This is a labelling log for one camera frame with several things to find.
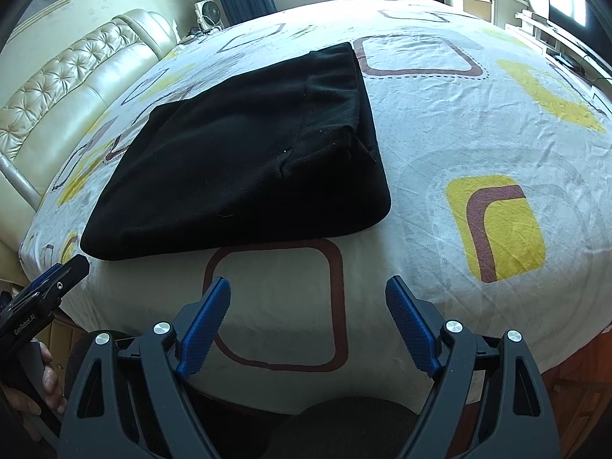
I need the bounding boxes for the framed wall picture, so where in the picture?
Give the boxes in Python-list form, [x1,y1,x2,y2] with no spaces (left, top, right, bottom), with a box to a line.
[10,0,72,39]

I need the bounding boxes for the cream tufted leather headboard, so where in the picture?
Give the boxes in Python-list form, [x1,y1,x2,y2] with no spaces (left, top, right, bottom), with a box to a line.
[0,8,181,211]

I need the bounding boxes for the black pants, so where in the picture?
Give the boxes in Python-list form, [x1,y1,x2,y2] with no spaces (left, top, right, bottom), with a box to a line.
[79,42,393,261]

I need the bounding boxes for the person's left hand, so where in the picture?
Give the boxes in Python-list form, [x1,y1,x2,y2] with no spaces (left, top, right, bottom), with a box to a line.
[0,342,68,418]

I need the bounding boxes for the white television stand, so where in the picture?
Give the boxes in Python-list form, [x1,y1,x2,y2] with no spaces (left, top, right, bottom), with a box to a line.
[514,10,612,84]

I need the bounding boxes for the black flat television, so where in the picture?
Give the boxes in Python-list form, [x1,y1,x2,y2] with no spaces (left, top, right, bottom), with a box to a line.
[547,0,599,29]

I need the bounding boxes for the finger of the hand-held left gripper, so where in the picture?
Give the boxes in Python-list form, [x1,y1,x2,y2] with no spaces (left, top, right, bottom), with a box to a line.
[29,255,91,306]

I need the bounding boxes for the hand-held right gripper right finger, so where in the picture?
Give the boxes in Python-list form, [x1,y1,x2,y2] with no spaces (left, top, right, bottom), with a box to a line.
[385,275,560,459]

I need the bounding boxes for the white vanity table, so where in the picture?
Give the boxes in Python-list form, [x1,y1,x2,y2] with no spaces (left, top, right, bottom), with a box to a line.
[439,0,527,29]

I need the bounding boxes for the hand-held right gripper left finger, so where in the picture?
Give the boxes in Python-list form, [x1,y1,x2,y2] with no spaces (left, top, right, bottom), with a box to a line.
[57,276,231,459]

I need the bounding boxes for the patterned white bed sheet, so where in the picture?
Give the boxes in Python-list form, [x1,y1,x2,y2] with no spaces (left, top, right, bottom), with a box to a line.
[19,0,612,393]

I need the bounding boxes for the white fan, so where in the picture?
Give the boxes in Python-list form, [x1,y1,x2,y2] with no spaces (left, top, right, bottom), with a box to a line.
[194,0,223,34]

